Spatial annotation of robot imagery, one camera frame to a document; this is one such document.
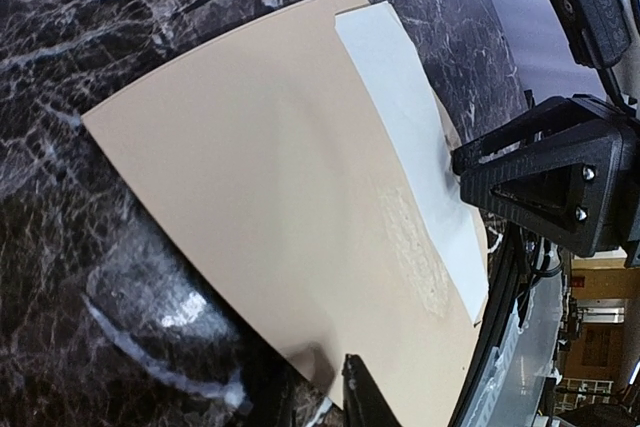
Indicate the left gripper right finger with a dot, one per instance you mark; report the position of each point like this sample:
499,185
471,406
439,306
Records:
363,403

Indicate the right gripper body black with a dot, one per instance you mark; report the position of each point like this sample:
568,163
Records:
613,207

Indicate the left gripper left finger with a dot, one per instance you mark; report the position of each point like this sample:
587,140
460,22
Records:
274,404

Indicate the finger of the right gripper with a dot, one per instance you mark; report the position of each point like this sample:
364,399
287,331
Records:
533,170

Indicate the cream decorated letter paper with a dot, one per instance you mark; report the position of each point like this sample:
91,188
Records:
389,65

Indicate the brown paper envelope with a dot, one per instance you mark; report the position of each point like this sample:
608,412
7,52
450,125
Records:
262,157

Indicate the black front table rail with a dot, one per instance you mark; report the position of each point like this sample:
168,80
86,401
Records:
503,289

